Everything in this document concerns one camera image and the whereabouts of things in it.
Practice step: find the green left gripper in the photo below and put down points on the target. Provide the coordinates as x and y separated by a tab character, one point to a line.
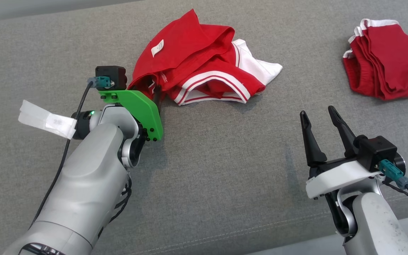
140	108

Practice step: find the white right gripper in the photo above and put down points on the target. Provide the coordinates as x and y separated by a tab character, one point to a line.
338	177

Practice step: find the red white basketball jersey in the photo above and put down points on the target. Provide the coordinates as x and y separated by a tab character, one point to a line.
190	53

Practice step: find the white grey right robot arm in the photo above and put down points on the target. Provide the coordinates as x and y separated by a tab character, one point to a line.
377	226

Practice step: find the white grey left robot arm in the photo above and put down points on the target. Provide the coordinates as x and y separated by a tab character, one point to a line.
83	184

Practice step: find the folded red white shorts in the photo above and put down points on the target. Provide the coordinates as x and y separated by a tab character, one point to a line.
391	63

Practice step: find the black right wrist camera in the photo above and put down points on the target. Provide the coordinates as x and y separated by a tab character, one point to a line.
377	150

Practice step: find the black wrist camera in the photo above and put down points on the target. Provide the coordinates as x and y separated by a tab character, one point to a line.
115	74
377	150

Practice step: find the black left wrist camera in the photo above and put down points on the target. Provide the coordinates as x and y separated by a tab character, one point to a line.
115	74

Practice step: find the teal left camera plug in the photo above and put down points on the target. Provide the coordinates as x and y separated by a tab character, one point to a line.
102	82

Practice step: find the teal camera plug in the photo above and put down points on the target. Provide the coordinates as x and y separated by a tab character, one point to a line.
102	82
393	171

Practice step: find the teal right camera plug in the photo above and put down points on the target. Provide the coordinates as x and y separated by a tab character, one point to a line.
393	171

